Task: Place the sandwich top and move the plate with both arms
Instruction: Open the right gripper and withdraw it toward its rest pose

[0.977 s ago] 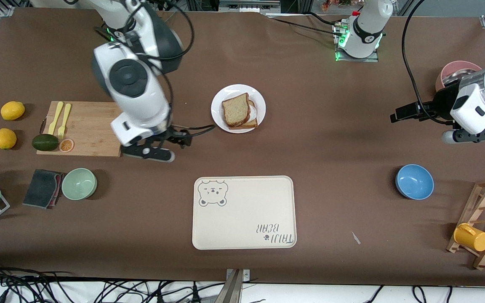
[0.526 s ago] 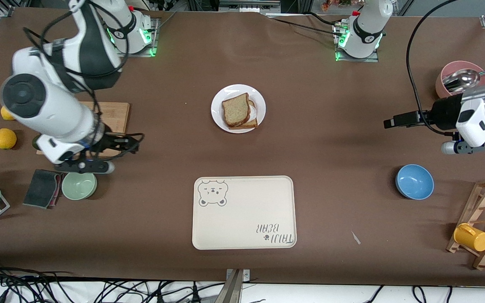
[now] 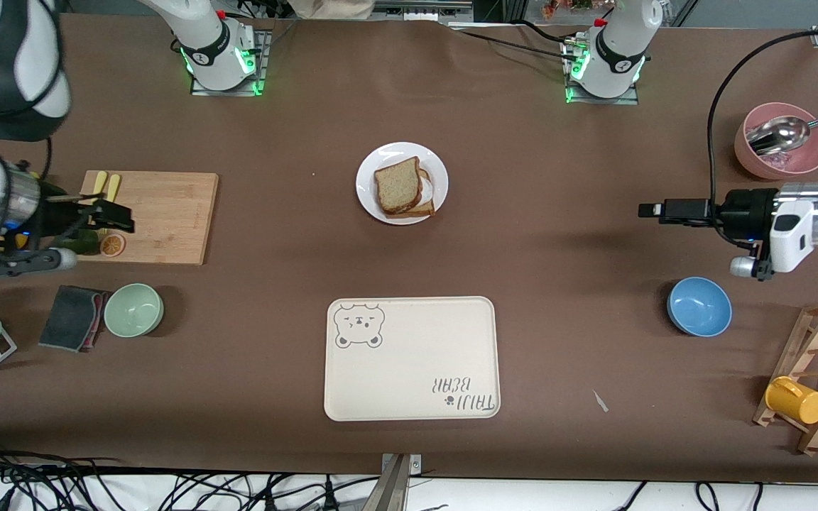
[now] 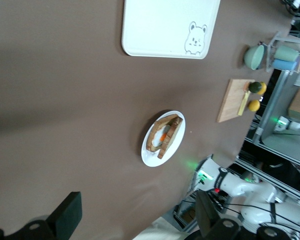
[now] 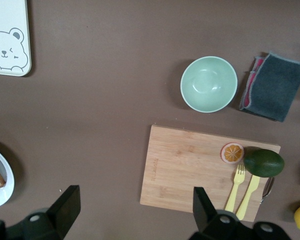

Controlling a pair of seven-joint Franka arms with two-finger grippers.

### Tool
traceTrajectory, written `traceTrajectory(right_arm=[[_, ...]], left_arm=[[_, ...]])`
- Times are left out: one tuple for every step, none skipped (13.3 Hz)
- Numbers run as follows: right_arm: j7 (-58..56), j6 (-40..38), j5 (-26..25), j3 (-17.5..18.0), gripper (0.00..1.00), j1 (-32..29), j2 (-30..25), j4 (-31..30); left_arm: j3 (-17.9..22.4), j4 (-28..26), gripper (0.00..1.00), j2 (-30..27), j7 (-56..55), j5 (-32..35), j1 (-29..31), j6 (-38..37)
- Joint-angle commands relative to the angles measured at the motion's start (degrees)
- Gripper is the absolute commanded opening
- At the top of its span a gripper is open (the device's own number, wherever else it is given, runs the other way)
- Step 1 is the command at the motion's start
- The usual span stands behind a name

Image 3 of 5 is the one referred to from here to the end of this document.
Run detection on green avocado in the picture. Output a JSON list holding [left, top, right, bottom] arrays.
[[60, 229, 100, 256]]

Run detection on wooden cup rack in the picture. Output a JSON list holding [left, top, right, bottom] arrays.
[[752, 300, 818, 456]]

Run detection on black floor cable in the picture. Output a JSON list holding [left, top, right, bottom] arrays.
[[621, 481, 649, 511]]

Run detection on colourful artificial flowers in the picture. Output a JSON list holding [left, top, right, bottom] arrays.
[[540, 0, 594, 19]]

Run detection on grey equipment box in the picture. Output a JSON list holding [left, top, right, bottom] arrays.
[[373, 0, 474, 23]]

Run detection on yellow mug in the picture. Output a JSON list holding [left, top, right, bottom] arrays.
[[765, 376, 818, 425]]

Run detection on dark grey folded cloth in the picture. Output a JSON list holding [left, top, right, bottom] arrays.
[[38, 285, 101, 353]]

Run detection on pink bowl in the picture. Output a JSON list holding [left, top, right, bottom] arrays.
[[734, 101, 818, 180]]

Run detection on toast with fried egg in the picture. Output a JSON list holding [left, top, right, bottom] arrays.
[[409, 168, 436, 219]]

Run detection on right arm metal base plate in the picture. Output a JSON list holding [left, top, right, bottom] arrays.
[[191, 28, 268, 97]]

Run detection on mint green bowl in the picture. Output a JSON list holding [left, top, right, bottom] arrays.
[[103, 283, 165, 339]]

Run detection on black table cable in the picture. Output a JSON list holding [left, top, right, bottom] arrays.
[[452, 25, 574, 61]]

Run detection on person in beige trousers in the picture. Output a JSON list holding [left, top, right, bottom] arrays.
[[288, 0, 376, 21]]

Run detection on metal camera post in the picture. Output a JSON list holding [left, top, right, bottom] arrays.
[[370, 453, 424, 511]]

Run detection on bamboo cutting board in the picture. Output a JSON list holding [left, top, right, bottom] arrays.
[[61, 170, 219, 267]]

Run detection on pale seeded bread slice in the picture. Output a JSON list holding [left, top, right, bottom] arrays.
[[373, 157, 424, 215]]

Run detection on cream bear print tray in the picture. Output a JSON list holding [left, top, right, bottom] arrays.
[[323, 296, 501, 422]]

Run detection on black cable tangle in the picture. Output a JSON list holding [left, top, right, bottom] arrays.
[[0, 436, 381, 511]]

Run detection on blue bowl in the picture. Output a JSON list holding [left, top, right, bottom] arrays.
[[667, 276, 733, 338]]

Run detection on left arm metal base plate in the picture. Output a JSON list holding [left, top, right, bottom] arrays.
[[562, 35, 640, 106]]

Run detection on white round plate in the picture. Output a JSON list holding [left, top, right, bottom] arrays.
[[356, 142, 449, 226]]

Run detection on metal scoop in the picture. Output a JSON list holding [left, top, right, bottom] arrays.
[[746, 108, 818, 157]]

